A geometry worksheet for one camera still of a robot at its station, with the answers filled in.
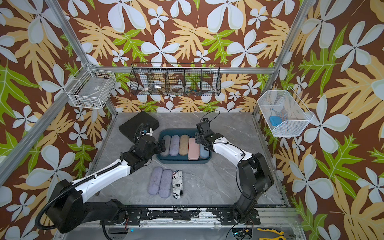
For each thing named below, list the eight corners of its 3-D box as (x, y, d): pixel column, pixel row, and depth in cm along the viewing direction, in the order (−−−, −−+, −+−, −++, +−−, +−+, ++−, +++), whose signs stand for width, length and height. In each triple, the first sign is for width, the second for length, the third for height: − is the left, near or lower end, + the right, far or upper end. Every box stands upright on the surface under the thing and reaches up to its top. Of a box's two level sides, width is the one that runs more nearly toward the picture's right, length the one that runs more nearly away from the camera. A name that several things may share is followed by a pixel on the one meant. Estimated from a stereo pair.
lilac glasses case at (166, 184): (159, 198, 81) (158, 196, 79) (162, 171, 91) (161, 169, 89) (171, 198, 81) (171, 196, 79) (173, 171, 91) (173, 169, 89)
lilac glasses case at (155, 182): (148, 194, 83) (146, 192, 80) (155, 168, 93) (154, 166, 90) (158, 195, 83) (157, 193, 80) (164, 169, 92) (163, 167, 90)
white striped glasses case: (171, 198, 82) (170, 197, 79) (173, 172, 91) (172, 170, 88) (182, 198, 82) (182, 197, 79) (183, 172, 91) (183, 170, 88)
